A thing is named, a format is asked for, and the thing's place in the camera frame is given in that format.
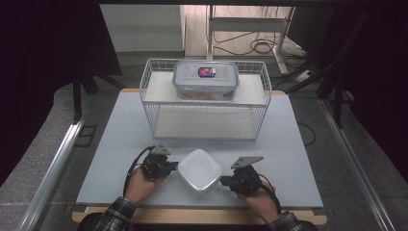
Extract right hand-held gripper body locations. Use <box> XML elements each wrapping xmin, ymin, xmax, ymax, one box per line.
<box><xmin>229</xmin><ymin>156</ymin><xmax>265</xmax><ymax>196</ymax></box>

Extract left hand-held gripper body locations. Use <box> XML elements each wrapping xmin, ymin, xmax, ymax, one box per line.
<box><xmin>140</xmin><ymin>142</ymin><xmax>172</xmax><ymax>181</ymax></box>

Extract white square plastic container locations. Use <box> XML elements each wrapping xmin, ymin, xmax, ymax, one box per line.
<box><xmin>177</xmin><ymin>148</ymin><xmax>223</xmax><ymax>193</ymax></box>

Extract white wire shelf rack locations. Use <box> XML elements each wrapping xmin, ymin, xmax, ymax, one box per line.
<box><xmin>140</xmin><ymin>58</ymin><xmax>272</xmax><ymax>142</ymax></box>

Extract clear container with blue seal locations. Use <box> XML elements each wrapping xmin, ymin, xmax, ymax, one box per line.
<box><xmin>172</xmin><ymin>60</ymin><xmax>241</xmax><ymax>101</ymax></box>

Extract person's left hand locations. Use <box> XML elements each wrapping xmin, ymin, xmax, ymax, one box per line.
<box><xmin>124</xmin><ymin>167</ymin><xmax>167</xmax><ymax>204</ymax></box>

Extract person's right hand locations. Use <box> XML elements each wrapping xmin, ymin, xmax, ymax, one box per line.
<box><xmin>237</xmin><ymin>181</ymin><xmax>281</xmax><ymax>224</ymax></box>

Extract black stand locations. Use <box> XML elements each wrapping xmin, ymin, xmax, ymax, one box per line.
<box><xmin>70</xmin><ymin>68</ymin><xmax>127</xmax><ymax>125</ymax></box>
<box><xmin>272</xmin><ymin>9</ymin><xmax>373</xmax><ymax>130</ymax></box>

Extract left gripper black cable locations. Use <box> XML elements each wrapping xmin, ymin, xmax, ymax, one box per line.
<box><xmin>123</xmin><ymin>145</ymin><xmax>156</xmax><ymax>196</ymax></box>

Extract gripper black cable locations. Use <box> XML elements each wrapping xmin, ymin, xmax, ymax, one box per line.
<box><xmin>258</xmin><ymin>172</ymin><xmax>283</xmax><ymax>216</ymax></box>
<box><xmin>123</xmin><ymin>145</ymin><xmax>156</xmax><ymax>196</ymax></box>

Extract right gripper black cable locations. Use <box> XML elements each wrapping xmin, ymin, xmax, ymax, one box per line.
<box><xmin>258</xmin><ymin>172</ymin><xmax>283</xmax><ymax>216</ymax></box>

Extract black looped floor cable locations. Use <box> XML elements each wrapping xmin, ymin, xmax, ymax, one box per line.
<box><xmin>296</xmin><ymin>121</ymin><xmax>318</xmax><ymax>147</ymax></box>

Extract aluminium rail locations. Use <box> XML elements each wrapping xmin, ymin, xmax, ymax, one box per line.
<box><xmin>17</xmin><ymin>95</ymin><xmax>94</xmax><ymax>231</ymax></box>
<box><xmin>319</xmin><ymin>97</ymin><xmax>398</xmax><ymax>231</ymax></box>

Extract black floor cables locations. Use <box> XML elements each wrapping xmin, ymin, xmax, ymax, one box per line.
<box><xmin>213</xmin><ymin>30</ymin><xmax>307</xmax><ymax>64</ymax></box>

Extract white desk frame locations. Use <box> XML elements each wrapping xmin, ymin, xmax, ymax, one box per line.
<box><xmin>206</xmin><ymin>4</ymin><xmax>296</xmax><ymax>75</ymax></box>

